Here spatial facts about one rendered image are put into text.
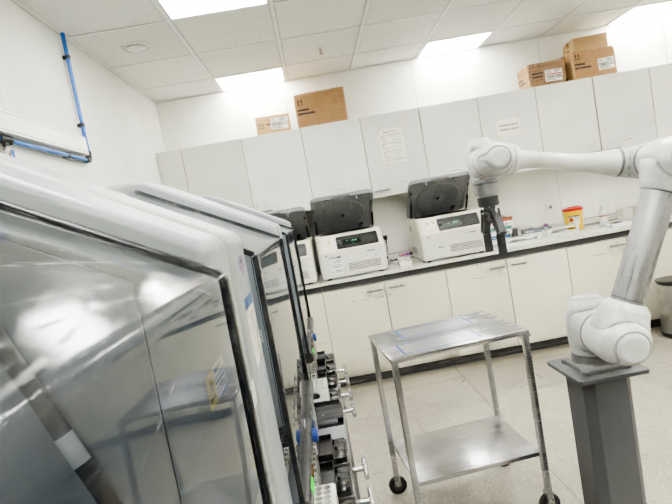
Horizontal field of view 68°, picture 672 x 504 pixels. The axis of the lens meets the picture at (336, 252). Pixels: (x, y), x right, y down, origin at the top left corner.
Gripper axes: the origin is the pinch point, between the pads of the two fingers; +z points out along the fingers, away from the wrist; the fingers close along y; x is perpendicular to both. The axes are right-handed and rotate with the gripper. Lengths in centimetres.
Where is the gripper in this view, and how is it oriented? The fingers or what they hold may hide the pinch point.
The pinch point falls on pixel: (495, 250)
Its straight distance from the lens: 191.7
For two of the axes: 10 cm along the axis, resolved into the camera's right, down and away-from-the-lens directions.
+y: -0.4, -0.7, 10.0
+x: -9.8, 1.8, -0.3
